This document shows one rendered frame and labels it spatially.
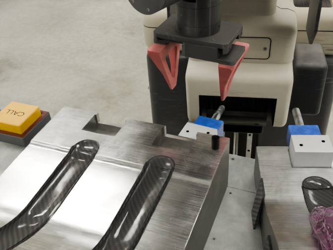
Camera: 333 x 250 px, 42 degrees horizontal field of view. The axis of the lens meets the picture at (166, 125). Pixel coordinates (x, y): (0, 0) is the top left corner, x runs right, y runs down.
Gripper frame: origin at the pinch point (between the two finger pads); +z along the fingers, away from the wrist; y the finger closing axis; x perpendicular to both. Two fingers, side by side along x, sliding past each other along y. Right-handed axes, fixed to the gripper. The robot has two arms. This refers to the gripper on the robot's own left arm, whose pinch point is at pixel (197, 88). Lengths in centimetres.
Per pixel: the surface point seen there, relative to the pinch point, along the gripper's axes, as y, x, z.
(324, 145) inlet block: 18.2, -0.5, 4.2
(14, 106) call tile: -33.4, -4.3, 9.3
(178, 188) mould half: 4.0, -15.6, 3.9
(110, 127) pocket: -11.2, -6.7, 5.6
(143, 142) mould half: -3.7, -10.0, 3.7
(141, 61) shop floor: -99, 150, 93
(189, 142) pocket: 1.1, -5.7, 5.3
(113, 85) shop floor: -101, 120, 93
